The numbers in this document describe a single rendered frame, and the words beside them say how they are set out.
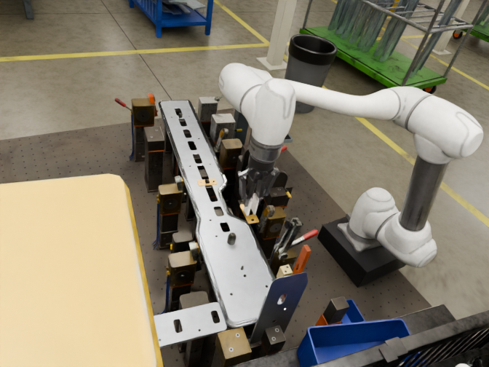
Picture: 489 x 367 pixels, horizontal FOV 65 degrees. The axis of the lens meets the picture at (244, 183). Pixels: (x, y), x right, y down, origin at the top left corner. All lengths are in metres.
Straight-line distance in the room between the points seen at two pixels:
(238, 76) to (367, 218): 0.97
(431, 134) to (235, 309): 0.82
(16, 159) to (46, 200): 2.19
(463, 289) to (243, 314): 2.23
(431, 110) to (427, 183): 0.28
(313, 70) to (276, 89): 3.22
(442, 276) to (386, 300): 1.38
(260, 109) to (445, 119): 0.58
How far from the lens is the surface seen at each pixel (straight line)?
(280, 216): 1.51
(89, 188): 0.18
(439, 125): 1.29
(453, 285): 3.26
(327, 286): 1.84
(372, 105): 1.25
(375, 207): 1.75
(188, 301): 1.33
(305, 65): 4.14
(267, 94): 0.95
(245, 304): 1.33
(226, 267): 1.40
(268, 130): 0.97
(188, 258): 1.35
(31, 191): 0.18
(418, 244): 1.68
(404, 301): 1.97
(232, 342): 1.19
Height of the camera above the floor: 2.12
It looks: 41 degrees down
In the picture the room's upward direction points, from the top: 12 degrees clockwise
